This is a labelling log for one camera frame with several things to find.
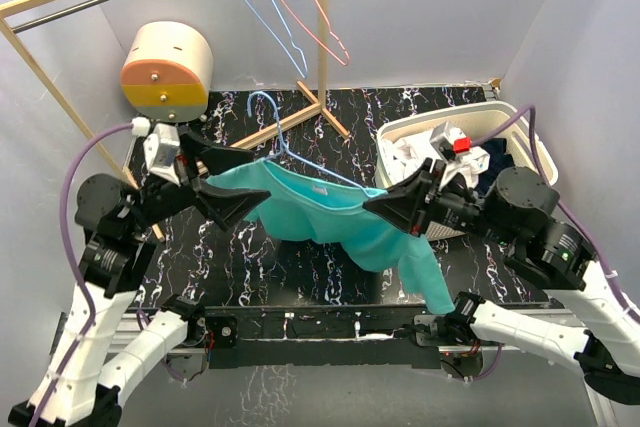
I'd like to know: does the cream plastic laundry basket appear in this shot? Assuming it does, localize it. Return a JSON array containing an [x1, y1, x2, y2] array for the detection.
[[375, 101, 558, 241]]

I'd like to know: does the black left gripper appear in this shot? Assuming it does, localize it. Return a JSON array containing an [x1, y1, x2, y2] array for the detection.
[[126, 125, 270, 233]]

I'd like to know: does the blue hanger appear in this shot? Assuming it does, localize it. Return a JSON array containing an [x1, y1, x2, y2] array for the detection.
[[246, 91, 372, 198], [241, 0, 309, 79]]

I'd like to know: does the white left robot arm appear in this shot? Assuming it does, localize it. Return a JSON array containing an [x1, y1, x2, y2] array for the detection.
[[8, 118, 269, 426]]

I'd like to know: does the wooden clothes rack frame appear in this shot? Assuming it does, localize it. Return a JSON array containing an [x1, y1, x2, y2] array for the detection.
[[0, 0, 353, 243]]

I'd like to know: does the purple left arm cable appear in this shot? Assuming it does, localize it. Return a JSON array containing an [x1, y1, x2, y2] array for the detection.
[[29, 121, 136, 427]]

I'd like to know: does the cream round drawer cabinet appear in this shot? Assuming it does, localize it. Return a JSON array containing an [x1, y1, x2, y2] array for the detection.
[[120, 21, 213, 123]]

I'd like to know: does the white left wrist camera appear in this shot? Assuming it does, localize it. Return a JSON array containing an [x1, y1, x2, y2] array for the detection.
[[132, 117, 180, 185]]

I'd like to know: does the pink wire hanger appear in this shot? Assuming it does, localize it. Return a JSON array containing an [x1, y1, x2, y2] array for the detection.
[[278, 0, 351, 67]]

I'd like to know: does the teal t shirt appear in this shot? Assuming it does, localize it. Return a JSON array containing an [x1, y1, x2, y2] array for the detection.
[[208, 159, 454, 315]]

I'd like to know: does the white t shirt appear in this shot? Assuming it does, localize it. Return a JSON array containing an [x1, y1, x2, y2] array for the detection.
[[381, 129, 490, 188]]

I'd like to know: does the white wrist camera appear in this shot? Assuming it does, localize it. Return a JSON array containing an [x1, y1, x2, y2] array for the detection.
[[132, 117, 180, 185], [429, 121, 470, 187]]

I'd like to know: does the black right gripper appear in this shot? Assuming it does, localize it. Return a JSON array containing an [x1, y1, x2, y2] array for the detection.
[[362, 158, 516, 247]]

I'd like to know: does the navy blue garment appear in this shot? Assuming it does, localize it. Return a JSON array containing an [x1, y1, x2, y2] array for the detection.
[[475, 138, 515, 196]]

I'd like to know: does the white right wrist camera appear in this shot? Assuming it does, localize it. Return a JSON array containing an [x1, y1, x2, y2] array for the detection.
[[429, 121, 470, 187]]

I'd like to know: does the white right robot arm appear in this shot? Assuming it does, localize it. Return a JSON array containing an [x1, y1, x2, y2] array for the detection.
[[363, 160, 639, 405]]

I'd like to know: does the aluminium base frame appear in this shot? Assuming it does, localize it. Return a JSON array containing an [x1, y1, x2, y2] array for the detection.
[[30, 299, 620, 426]]

